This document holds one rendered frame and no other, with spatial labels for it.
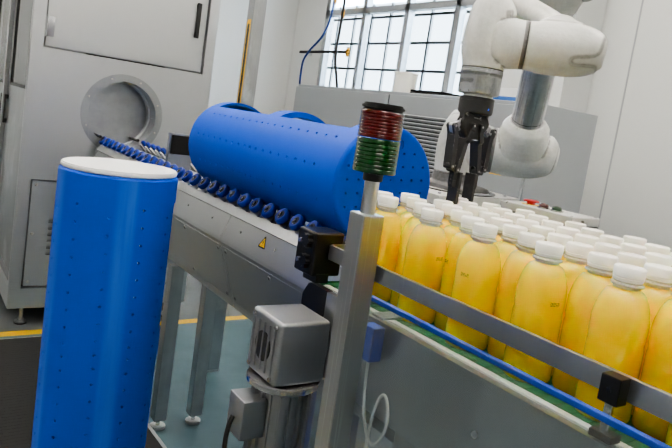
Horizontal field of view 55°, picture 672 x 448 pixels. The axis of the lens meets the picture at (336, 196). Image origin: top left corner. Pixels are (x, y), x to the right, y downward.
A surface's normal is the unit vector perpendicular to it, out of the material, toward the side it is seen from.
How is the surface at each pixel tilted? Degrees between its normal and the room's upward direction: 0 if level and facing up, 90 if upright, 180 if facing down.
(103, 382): 90
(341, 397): 90
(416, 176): 90
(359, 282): 90
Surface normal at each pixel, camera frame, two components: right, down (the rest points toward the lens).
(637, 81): -0.80, -0.05
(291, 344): 0.55, 0.18
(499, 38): -0.13, 0.13
